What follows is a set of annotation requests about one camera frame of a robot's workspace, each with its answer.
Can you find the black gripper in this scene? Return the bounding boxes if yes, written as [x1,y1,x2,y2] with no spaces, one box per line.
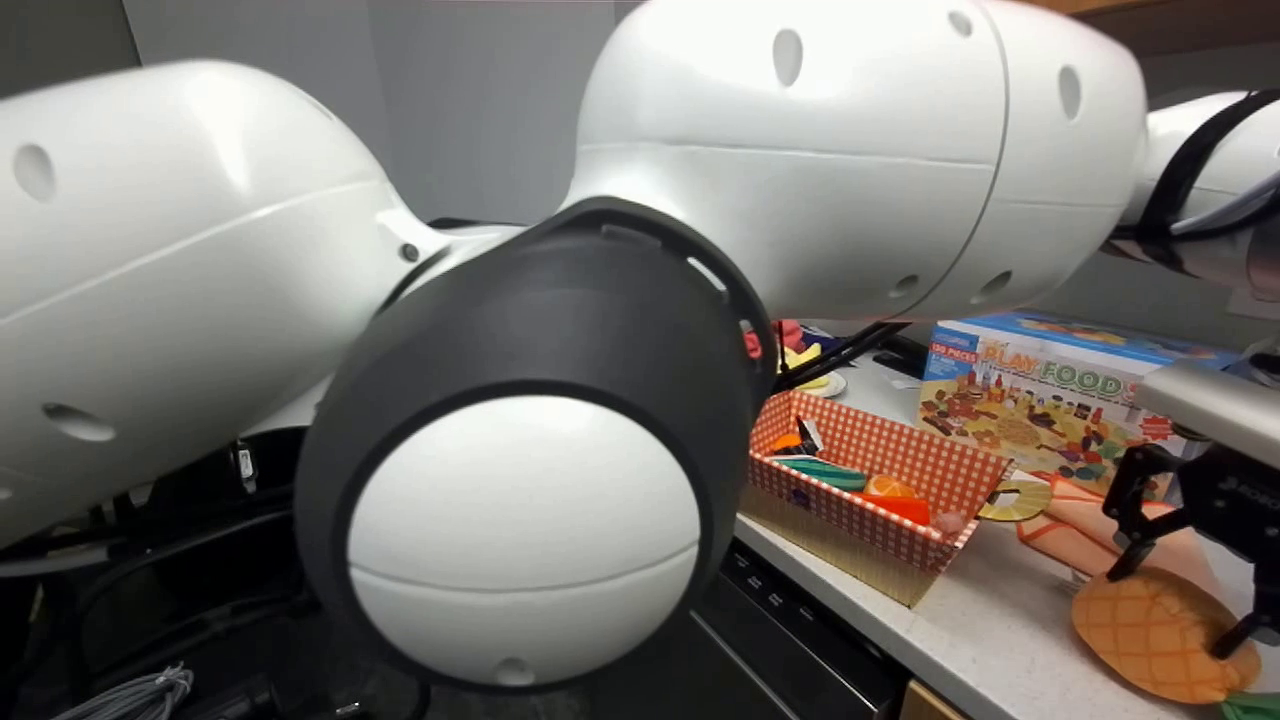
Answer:
[1100,438,1280,669]

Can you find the yellow plush pineapple green leaves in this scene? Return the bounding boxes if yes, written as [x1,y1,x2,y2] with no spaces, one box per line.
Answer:
[1067,563,1280,720]

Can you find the orange checkered cardboard basket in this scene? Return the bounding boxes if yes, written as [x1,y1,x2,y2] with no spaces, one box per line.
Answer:
[738,389,1059,612]

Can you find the peach cloth napkin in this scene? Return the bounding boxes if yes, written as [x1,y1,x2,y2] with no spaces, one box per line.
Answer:
[1012,472,1243,593]

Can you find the blue play food box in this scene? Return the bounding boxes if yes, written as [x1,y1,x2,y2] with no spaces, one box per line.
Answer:
[912,308,1257,501]

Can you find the wooden base cabinet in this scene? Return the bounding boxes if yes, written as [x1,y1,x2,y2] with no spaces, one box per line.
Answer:
[898,677,969,720]

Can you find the striped green watermelon slice toy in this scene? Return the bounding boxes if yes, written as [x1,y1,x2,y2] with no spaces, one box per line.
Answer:
[778,453,871,494]

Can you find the built-in dishwasher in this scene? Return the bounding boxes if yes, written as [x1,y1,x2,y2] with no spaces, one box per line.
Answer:
[664,531,929,720]

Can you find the black long tool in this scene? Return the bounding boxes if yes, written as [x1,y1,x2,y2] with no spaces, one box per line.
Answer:
[770,316,912,399]

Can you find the black orange white sushi toy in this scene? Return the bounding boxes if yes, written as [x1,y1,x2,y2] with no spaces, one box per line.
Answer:
[794,410,833,461]

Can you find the white plate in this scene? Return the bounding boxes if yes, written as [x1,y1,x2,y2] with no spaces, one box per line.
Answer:
[795,366,858,402]

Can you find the black velcro strap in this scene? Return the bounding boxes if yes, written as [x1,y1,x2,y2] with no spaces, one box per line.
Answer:
[1130,82,1280,248]

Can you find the grey braided cable sleeve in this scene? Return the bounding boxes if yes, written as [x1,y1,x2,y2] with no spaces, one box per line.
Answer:
[47,661,201,720]

